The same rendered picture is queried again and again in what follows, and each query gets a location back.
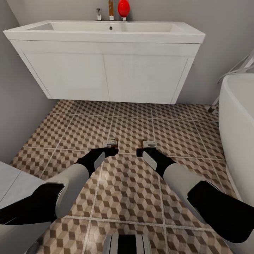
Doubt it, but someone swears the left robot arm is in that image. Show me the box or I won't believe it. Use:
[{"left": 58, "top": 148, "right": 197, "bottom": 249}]
[{"left": 0, "top": 140, "right": 119, "bottom": 254}]

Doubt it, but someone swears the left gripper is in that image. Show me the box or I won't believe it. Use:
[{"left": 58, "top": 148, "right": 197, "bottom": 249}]
[{"left": 104, "top": 147, "right": 119, "bottom": 156}]

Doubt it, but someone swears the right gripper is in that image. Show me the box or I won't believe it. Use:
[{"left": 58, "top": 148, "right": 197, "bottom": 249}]
[{"left": 136, "top": 148, "right": 146, "bottom": 157}]

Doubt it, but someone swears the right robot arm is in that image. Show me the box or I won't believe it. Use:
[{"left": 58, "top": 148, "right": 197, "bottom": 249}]
[{"left": 136, "top": 141, "right": 254, "bottom": 254}]

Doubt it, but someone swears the mousetrap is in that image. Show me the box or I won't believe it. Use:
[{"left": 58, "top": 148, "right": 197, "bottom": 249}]
[
  {"left": 140, "top": 139, "right": 147, "bottom": 148},
  {"left": 110, "top": 139, "right": 118, "bottom": 149}
]

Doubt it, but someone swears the robot trunk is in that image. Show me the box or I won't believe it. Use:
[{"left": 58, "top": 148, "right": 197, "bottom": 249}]
[{"left": 102, "top": 235, "right": 152, "bottom": 254}]

